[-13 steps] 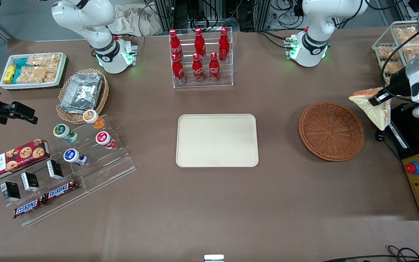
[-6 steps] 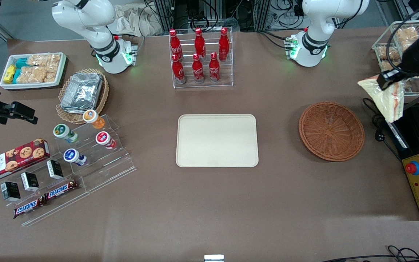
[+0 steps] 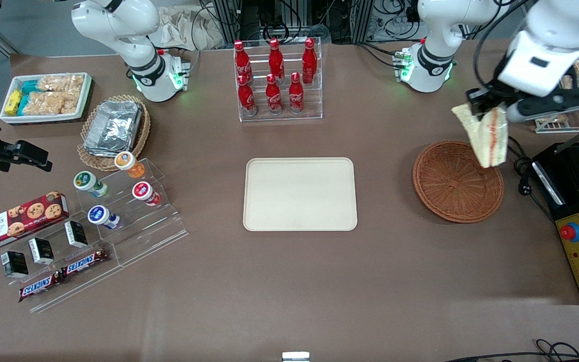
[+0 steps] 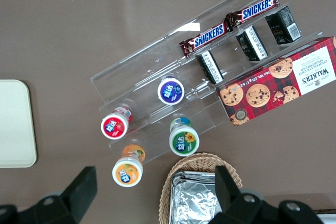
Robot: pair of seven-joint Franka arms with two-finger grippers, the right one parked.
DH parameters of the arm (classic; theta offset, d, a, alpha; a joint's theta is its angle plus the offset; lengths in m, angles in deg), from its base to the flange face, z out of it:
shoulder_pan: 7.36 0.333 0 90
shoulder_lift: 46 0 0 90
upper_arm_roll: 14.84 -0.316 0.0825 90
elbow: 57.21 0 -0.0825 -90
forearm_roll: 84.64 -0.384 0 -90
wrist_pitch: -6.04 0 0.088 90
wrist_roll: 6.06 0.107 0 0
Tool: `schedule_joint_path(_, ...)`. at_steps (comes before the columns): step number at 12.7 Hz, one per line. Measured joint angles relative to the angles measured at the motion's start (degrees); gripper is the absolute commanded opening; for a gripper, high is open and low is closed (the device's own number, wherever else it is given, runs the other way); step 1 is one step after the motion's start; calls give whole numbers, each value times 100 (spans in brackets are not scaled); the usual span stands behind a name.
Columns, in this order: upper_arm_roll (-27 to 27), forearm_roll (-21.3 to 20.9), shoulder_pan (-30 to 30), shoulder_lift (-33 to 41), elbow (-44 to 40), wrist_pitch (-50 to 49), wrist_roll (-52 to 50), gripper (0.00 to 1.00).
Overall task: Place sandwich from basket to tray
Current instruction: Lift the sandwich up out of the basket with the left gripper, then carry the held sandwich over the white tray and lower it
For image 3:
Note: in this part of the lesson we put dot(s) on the teal snack packet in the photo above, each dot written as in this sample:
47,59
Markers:
29,87
23,104

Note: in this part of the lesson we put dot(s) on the brown round wicker basket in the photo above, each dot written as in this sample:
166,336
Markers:
458,196

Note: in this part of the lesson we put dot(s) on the triangular sandwich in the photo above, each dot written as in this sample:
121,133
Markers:
488,141

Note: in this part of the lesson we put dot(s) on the yellow snack packet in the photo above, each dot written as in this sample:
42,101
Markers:
13,103

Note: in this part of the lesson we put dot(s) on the white rectangular snack bin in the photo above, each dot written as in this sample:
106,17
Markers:
87,88

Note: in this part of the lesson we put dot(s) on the red Walkers cookie box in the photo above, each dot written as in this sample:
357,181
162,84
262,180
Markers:
18,221

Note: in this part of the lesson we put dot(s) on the light tan wicker basket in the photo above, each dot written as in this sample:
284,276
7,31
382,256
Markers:
141,136

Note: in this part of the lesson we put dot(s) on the clear acrylic stepped stand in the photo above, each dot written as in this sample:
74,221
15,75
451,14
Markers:
143,236

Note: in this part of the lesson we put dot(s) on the Snickers chocolate bar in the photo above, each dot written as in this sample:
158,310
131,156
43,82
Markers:
83,263
38,286

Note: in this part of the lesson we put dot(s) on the crumpled beige cloth bag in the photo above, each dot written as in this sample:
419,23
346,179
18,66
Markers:
184,27

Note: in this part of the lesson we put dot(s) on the green lid yogurt cup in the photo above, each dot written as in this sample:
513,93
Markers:
87,182

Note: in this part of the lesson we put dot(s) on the clear rice cracker bag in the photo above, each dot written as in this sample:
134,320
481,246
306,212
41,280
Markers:
51,103
63,83

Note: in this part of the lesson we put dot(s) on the stacked aluminium foil containers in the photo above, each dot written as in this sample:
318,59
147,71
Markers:
113,125

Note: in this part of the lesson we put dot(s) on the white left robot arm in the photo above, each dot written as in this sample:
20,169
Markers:
435,65

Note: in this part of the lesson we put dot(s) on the black yellow control box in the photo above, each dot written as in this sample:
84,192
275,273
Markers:
571,201

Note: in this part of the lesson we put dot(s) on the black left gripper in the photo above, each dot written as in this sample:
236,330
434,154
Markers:
486,95

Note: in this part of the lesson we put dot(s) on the beige plastic tray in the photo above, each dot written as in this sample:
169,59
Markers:
299,193

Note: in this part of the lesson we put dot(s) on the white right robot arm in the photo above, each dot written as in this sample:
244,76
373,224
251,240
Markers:
143,65

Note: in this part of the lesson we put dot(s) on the blue lid yogurt cup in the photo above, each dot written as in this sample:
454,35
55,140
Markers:
99,216

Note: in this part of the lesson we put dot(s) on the red lid yogurt cup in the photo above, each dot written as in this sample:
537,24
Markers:
143,192

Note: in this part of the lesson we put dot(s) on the black aluminium equipment frame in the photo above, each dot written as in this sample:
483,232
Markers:
229,20

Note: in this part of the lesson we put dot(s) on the orange lid yogurt cup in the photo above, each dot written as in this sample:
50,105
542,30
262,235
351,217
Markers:
127,163

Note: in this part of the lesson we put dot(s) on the red emergency stop button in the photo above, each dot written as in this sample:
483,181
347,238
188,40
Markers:
571,232

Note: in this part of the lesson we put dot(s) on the clear acrylic bottle rack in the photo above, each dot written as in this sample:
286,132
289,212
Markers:
314,108

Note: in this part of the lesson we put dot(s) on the red cola bottle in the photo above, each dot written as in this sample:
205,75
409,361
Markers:
246,98
273,98
242,63
296,95
276,60
309,60

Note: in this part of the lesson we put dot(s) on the small black box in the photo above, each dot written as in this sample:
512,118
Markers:
15,264
76,234
42,250

